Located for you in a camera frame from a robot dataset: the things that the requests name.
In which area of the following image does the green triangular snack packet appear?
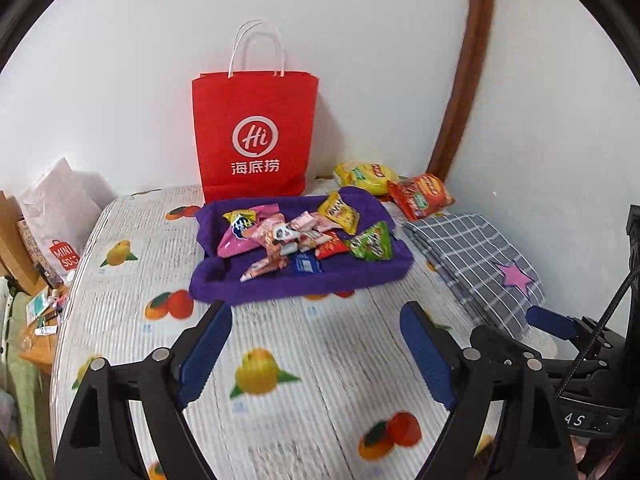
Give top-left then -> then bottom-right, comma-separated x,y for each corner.
344,220 -> 395,263

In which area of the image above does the person's right hand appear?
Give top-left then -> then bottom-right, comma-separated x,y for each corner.
574,432 -> 640,480

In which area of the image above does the yellow chips bag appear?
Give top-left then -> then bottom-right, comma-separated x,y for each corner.
333,160 -> 402,197

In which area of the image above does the purple cloth tray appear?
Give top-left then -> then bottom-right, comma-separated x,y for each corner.
188,186 -> 416,307

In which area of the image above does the brown wooden door frame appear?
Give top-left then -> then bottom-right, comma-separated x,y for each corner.
426,0 -> 497,182

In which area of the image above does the grey checked cloth pink star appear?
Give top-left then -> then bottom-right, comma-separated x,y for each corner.
401,211 -> 547,337

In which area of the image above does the pink yellow snack packet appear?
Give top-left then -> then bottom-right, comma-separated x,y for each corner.
217,203 -> 279,258

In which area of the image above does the black cable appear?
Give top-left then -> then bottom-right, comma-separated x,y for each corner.
559,267 -> 640,397

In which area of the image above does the blue snack packet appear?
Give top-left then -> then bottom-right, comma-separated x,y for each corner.
289,252 -> 324,276

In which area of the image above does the fruit print tablecloth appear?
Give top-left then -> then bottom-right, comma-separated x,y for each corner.
49,185 -> 558,480

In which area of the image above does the long pink stick packet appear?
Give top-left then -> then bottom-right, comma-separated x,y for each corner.
239,254 -> 289,282

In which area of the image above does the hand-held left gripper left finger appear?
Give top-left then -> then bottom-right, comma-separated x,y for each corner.
54,300 -> 233,480

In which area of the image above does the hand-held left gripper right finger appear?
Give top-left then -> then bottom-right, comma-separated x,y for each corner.
400,301 -> 581,480

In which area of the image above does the pink white snack packet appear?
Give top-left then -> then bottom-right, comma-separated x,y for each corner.
294,211 -> 332,234

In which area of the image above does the white plastic bag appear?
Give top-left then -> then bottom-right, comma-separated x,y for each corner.
19,157 -> 104,282

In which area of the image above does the wooden side table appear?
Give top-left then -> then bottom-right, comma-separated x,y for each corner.
19,285 -> 67,377

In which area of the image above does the white red snack packet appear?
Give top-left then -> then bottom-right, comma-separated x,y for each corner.
259,220 -> 302,257

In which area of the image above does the small pink snack packet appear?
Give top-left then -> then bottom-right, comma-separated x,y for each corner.
299,230 -> 342,252

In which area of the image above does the light green cloth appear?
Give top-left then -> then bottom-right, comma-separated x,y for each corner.
0,287 -> 53,463

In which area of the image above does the orange chips bag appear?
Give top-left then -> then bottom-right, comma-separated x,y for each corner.
387,173 -> 457,222

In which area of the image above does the red paper bag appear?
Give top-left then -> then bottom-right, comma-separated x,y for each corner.
191,20 -> 321,204

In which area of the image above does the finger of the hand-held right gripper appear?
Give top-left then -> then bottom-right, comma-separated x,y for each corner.
526,305 -> 626,357
471,324 -> 556,368

